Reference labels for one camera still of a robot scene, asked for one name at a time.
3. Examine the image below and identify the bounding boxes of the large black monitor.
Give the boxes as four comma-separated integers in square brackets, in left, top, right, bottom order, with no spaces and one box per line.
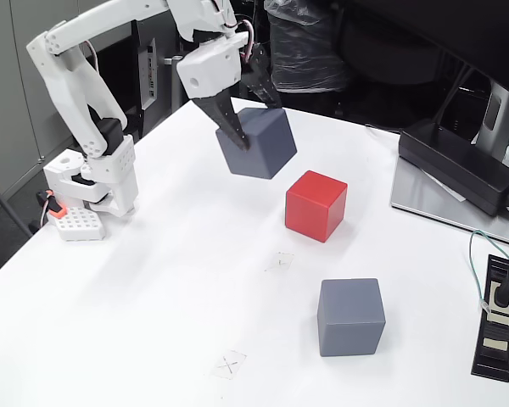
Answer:
[343,0,509,101]

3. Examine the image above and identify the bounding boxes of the grey cube block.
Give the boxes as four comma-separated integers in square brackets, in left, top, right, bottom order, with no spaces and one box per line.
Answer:
[316,277,386,358]

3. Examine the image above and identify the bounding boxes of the orange cable clip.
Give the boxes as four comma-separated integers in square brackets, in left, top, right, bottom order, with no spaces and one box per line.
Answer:
[36,189,67,220]

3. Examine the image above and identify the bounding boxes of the clear tape with X mark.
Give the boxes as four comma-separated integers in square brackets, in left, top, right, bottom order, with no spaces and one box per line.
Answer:
[211,349,248,381]

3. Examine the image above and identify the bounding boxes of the red cube block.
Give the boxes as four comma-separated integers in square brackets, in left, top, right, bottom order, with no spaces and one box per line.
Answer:
[284,170,349,243]

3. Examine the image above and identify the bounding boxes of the thin green cable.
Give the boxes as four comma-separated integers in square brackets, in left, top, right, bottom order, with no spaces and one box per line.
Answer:
[467,229,509,315]

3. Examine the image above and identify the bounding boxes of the black power adapter brick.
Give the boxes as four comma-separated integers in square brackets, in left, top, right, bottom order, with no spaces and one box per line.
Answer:
[397,118,509,217]

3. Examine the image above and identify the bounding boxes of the black plug with cable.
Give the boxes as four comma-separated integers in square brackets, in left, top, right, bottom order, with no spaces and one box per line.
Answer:
[491,257,509,309]

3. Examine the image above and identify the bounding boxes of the small clear tape mark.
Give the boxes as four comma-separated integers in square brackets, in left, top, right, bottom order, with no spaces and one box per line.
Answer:
[265,251,296,272]

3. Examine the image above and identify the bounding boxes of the silver monitor stand base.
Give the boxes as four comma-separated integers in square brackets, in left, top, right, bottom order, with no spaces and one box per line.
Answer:
[390,156,509,249]

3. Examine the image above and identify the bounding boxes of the black table outlet strip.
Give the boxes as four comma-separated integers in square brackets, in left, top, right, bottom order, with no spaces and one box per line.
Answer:
[470,254,509,382]

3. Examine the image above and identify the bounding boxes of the white perforated clamp block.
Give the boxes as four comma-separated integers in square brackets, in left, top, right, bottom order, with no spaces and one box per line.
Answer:
[46,206,108,243]

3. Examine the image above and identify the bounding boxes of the dark slate cube block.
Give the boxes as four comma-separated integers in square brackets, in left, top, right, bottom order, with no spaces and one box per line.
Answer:
[215,107,299,180]

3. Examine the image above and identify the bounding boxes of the silver metal post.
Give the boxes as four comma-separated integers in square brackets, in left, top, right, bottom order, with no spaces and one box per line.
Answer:
[164,53,184,114]

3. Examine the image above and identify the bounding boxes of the silver monitor stand neck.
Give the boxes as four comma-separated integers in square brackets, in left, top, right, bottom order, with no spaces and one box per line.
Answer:
[470,80,509,160]

